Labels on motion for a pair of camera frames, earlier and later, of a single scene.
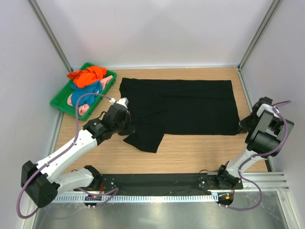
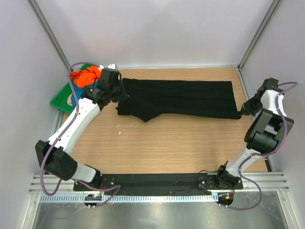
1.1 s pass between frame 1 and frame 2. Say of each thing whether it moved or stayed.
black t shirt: moved
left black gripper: moved
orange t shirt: stayed
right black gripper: moved
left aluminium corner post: stayed
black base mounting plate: stayed
